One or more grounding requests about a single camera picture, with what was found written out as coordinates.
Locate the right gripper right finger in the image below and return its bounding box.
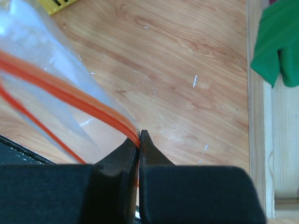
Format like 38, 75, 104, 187
139, 130, 266, 224

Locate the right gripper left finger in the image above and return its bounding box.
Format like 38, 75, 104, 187
0, 140, 139, 224

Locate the clear zip top bag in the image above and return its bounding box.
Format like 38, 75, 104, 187
0, 0, 140, 164

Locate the green tank top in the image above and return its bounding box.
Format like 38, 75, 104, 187
250, 0, 299, 87

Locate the wooden clothes rack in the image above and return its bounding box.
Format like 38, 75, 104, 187
246, 0, 299, 221

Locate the yellow plastic basket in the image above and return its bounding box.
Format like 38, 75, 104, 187
38, 0, 77, 15

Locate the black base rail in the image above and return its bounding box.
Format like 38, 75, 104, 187
0, 135, 54, 165

